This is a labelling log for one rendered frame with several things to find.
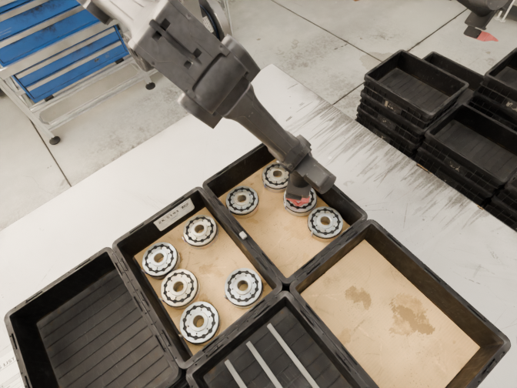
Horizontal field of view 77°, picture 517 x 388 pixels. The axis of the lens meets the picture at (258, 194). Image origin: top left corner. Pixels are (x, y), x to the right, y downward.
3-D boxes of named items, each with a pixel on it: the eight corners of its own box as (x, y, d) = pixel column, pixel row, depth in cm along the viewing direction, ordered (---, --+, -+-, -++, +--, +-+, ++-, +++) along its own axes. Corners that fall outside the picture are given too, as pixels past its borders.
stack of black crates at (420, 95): (349, 135, 204) (362, 75, 165) (381, 110, 212) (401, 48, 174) (402, 173, 186) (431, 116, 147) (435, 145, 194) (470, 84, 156)
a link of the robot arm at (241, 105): (218, 26, 42) (167, 92, 44) (246, 47, 40) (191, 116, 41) (301, 133, 82) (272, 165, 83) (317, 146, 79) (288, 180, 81)
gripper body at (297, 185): (315, 169, 95) (316, 154, 89) (308, 199, 90) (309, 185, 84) (292, 166, 97) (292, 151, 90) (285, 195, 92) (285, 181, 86)
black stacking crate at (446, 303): (287, 299, 90) (287, 287, 80) (362, 235, 98) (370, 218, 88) (405, 441, 72) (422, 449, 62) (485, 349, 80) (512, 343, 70)
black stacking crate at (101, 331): (34, 323, 93) (4, 315, 83) (127, 259, 100) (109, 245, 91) (86, 466, 74) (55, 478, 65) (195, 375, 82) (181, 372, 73)
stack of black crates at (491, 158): (403, 172, 186) (424, 132, 157) (435, 145, 194) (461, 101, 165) (468, 219, 168) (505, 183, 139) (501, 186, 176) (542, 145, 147)
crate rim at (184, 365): (113, 246, 92) (109, 243, 90) (201, 188, 100) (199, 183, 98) (185, 373, 74) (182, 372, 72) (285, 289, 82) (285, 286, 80)
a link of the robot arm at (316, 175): (297, 131, 77) (273, 159, 78) (332, 159, 72) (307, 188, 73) (311, 148, 88) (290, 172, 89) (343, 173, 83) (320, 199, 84)
